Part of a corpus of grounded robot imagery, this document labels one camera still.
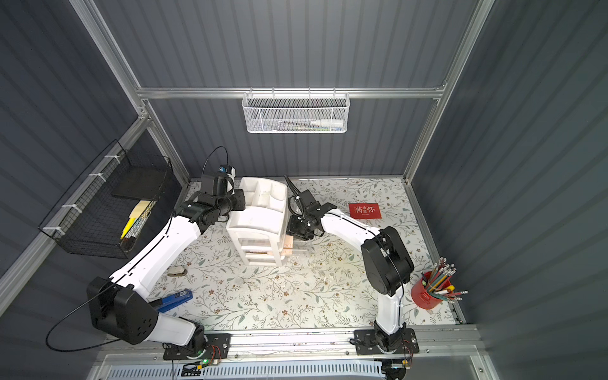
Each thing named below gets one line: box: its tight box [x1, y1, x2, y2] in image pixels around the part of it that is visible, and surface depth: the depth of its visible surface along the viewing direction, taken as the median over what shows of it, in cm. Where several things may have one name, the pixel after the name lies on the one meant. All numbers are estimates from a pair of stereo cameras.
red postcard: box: [348, 202, 383, 220], surface depth 110 cm
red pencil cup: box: [410, 257, 469, 310], surface depth 75 cm
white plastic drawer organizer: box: [226, 176, 289, 266], surface depth 82 cm
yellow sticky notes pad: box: [125, 199, 152, 226], surface depth 76 cm
